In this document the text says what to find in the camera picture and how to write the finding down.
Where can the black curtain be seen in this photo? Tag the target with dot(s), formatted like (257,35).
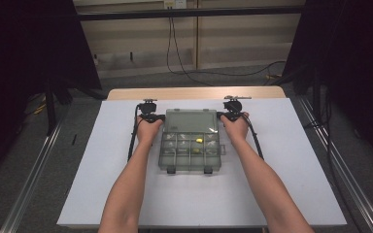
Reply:
(29,64)
(353,64)

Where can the grey transparent compartment box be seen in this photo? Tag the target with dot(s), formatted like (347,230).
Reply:
(189,161)

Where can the white wall socket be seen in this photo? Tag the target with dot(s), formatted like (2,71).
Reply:
(175,3)

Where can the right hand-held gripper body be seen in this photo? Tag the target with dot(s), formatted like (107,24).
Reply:
(233,106)

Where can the white table mat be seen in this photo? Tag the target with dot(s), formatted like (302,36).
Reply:
(278,152)

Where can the black horizontal bar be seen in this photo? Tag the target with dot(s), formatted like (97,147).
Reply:
(191,13)

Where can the person's right hand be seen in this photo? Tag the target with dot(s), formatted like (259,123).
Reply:
(236,129)

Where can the person's left hand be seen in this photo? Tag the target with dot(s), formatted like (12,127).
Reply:
(147,131)

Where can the metal floor rail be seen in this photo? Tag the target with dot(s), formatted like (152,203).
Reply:
(29,181)
(343,168)

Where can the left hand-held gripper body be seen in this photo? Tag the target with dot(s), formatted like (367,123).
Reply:
(147,108)

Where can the small black stick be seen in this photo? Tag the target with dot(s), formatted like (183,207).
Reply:
(74,139)

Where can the black stand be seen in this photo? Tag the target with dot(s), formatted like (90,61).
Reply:
(50,110)

